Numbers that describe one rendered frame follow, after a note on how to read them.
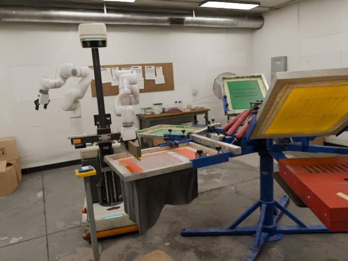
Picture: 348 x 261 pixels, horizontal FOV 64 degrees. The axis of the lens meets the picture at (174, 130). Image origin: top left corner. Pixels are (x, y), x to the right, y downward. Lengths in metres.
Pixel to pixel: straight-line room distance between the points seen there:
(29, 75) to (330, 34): 5.63
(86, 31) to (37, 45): 3.43
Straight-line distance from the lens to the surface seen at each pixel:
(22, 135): 5.77
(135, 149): 1.85
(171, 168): 1.86
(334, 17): 6.30
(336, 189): 1.24
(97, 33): 2.35
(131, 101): 2.46
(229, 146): 2.10
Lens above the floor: 1.55
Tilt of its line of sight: 10 degrees down
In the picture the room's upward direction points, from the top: 4 degrees counter-clockwise
